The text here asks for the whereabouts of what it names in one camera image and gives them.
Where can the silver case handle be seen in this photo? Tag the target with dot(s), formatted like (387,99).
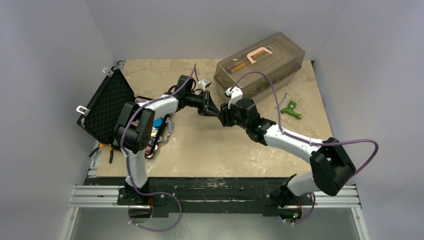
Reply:
(170,127)

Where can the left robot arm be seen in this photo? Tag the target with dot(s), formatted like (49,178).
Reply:
(135,122)

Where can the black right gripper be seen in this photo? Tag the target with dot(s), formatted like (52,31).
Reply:
(224,114)

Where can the hammer inside tool box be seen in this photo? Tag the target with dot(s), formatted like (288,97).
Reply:
(239,66)

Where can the silver open-end wrench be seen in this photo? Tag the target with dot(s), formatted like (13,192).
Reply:
(283,100)

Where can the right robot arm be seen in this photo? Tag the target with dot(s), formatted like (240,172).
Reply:
(331,167)

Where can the clear dealer button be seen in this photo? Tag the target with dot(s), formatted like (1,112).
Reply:
(154,133)

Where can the red white chip row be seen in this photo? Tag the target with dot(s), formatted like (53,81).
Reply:
(149,152)

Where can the green plastic faucet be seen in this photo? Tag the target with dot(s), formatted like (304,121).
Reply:
(290,110)

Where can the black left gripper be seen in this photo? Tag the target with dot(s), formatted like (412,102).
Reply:
(211,109)

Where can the black poker set case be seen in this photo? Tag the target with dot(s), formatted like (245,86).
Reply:
(100,116)

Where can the pink tool box handle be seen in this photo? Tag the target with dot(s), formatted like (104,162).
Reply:
(253,55)

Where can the blue round button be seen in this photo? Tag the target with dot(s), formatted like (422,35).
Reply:
(158,123)

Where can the translucent brown tool box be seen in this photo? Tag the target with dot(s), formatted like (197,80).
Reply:
(280,67)

